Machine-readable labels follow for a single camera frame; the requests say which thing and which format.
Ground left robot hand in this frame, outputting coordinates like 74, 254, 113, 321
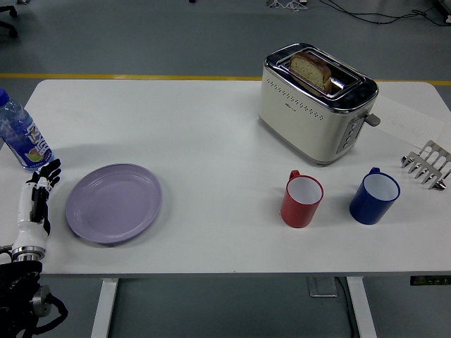
13, 158, 63, 251

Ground bread slice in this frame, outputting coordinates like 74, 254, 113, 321
289, 52, 333, 95

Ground white table leg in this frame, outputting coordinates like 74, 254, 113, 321
90, 277, 120, 338
345, 277, 378, 338

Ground black office chair base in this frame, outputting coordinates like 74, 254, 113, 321
0, 6, 18, 39

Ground blue mug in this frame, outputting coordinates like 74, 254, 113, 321
349, 167, 401, 225

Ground plastic water bottle blue label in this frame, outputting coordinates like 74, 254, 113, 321
0, 87, 55, 173

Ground white paper sheet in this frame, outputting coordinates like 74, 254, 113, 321
369, 94, 445, 145

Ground grey box under table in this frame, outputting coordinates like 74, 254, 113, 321
309, 277, 338, 299

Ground cream and chrome toaster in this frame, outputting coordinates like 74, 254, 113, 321
257, 42, 381, 168

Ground red mug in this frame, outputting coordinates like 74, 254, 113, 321
280, 170, 324, 229

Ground grey cable under table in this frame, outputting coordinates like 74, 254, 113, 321
334, 277, 357, 338

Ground white stand base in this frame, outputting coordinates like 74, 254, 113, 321
266, 0, 308, 11

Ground black floor cables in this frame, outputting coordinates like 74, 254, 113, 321
319, 0, 451, 26

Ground metal toast rack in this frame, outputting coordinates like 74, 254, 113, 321
400, 139, 451, 192

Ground table height control panel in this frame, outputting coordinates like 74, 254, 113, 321
409, 275, 451, 286

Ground purple plate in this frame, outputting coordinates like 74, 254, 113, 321
65, 163, 163, 246

